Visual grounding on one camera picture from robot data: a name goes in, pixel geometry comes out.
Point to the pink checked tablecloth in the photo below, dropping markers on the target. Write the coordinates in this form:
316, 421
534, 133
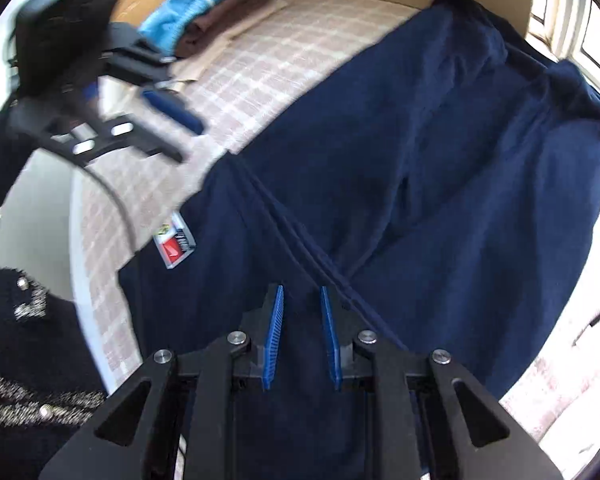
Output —
260, 85

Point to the navy blue t-shirt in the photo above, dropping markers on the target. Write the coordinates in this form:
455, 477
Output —
430, 185

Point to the light blue folded garment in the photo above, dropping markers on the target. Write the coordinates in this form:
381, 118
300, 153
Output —
190, 5

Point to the beige folded garment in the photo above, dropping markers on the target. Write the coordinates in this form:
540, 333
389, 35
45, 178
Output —
205, 62

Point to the person's left forearm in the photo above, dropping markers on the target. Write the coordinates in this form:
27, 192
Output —
0, 170

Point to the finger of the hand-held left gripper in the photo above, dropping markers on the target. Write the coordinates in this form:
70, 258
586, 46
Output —
172, 110
55, 132

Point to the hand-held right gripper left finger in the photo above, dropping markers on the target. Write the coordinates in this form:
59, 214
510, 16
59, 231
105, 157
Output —
272, 340

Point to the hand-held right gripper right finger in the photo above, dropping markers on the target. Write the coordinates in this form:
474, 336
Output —
330, 340

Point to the person's black sweater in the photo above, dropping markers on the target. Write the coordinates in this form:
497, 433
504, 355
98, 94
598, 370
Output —
20, 360

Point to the white window frame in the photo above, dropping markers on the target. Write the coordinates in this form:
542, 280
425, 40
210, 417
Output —
560, 25

